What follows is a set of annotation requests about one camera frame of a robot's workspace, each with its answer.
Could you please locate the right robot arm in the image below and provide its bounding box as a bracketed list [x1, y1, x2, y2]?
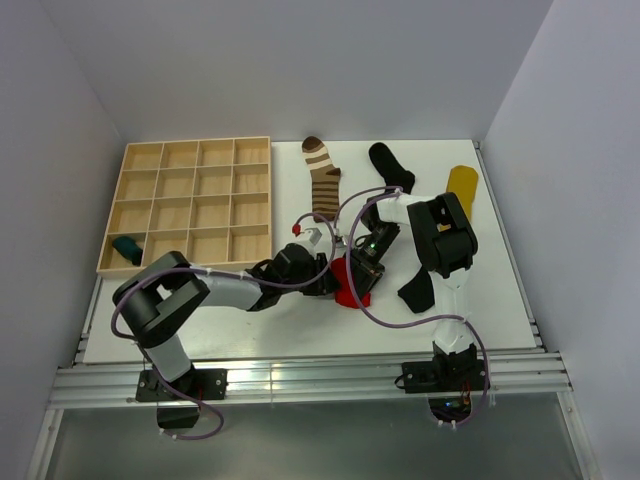
[345, 190, 489, 392]

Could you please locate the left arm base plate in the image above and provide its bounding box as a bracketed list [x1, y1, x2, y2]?
[135, 368, 228, 403]

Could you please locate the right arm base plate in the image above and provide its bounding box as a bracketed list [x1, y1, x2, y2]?
[396, 357, 488, 394]

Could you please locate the plain black sock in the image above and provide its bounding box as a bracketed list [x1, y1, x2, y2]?
[397, 268, 435, 314]

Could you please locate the dark teal sock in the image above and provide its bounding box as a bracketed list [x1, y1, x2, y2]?
[112, 236, 143, 266]

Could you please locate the wooden compartment tray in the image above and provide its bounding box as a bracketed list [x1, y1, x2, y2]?
[97, 137, 272, 279]

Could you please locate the aluminium mounting rail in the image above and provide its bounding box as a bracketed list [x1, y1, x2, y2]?
[46, 350, 572, 410]

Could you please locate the yellow sock with cartoon face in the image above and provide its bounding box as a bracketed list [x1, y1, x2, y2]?
[446, 165, 479, 221]

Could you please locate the black sock with white stripes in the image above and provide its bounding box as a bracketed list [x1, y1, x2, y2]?
[368, 142, 416, 194]

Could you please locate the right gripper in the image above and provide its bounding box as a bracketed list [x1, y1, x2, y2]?
[344, 222, 401, 301]

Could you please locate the brown striped sock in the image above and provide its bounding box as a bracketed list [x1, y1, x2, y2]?
[301, 136, 341, 221]

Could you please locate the red sock with white bear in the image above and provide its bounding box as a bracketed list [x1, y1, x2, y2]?
[330, 257, 371, 309]

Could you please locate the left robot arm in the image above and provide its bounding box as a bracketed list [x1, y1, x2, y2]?
[112, 243, 340, 399]

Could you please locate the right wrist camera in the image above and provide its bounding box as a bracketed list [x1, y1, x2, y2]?
[334, 232, 351, 249]

